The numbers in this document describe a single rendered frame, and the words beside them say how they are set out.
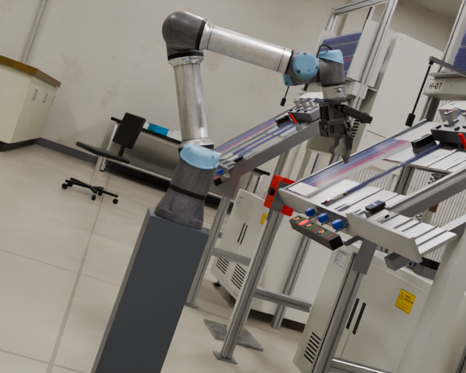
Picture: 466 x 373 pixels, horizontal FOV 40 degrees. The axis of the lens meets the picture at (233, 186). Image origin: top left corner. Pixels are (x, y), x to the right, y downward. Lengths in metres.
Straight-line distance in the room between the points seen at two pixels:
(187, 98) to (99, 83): 8.12
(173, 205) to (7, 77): 5.78
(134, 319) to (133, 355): 0.11
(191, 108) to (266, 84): 8.35
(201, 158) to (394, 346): 0.88
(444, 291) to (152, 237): 0.81
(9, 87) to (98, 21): 3.05
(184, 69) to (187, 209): 0.46
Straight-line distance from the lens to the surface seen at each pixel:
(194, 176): 1.87
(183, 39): 1.94
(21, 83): 7.52
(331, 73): 2.06
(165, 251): 1.87
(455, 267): 1.75
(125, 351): 1.94
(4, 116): 7.53
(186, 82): 2.04
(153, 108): 10.13
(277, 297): 2.68
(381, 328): 2.29
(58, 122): 10.17
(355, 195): 2.24
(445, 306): 1.76
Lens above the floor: 0.78
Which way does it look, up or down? 2 degrees down
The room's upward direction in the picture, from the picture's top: 20 degrees clockwise
